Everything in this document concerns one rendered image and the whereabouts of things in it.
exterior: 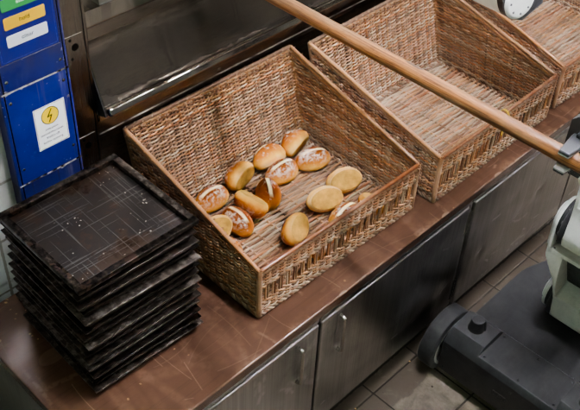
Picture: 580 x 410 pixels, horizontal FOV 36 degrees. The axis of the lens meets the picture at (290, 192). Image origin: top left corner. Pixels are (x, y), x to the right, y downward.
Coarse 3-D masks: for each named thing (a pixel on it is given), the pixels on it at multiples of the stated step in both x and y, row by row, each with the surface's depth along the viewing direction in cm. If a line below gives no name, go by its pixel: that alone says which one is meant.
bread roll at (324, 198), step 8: (312, 192) 225; (320, 192) 224; (328, 192) 225; (336, 192) 226; (312, 200) 224; (320, 200) 224; (328, 200) 225; (336, 200) 226; (312, 208) 224; (320, 208) 224; (328, 208) 225
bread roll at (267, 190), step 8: (264, 184) 227; (272, 184) 227; (256, 192) 228; (264, 192) 225; (272, 192) 225; (280, 192) 228; (264, 200) 225; (272, 200) 225; (280, 200) 227; (272, 208) 226
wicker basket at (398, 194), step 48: (288, 48) 237; (192, 96) 219; (240, 96) 230; (288, 96) 242; (336, 96) 233; (144, 144) 213; (192, 144) 224; (240, 144) 234; (336, 144) 242; (384, 144) 227; (192, 192) 228; (288, 192) 233; (384, 192) 215; (240, 240) 219; (336, 240) 211; (240, 288) 202; (288, 288) 205
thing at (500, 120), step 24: (288, 0) 184; (312, 24) 181; (336, 24) 178; (360, 48) 174; (384, 48) 172; (408, 72) 168; (456, 96) 162; (504, 120) 157; (528, 144) 155; (552, 144) 153; (576, 168) 150
